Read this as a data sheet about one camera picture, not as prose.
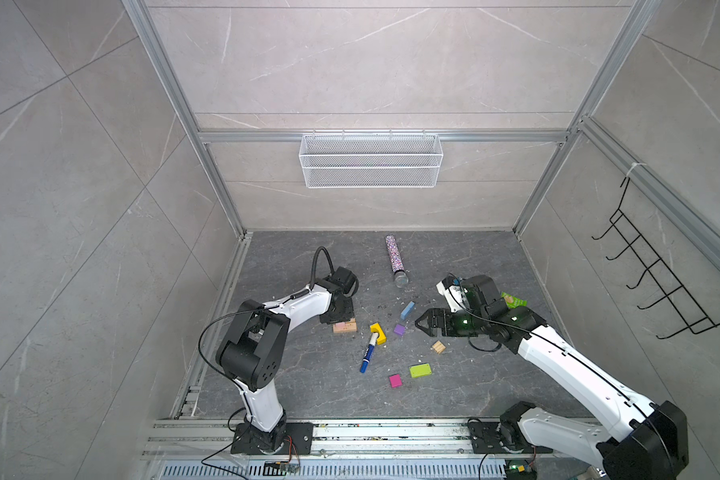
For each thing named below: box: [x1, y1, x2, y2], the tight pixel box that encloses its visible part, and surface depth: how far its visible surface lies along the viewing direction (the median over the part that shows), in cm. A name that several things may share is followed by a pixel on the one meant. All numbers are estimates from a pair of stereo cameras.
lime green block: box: [409, 363, 432, 378], surface depth 86 cm
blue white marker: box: [360, 332, 378, 373], surface depth 89 cm
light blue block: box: [400, 301, 415, 320], surface depth 97 cm
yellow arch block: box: [370, 322, 387, 345], surface depth 92 cm
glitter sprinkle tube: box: [385, 234, 409, 288], surface depth 108 cm
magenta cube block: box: [389, 374, 403, 388], surface depth 85 cm
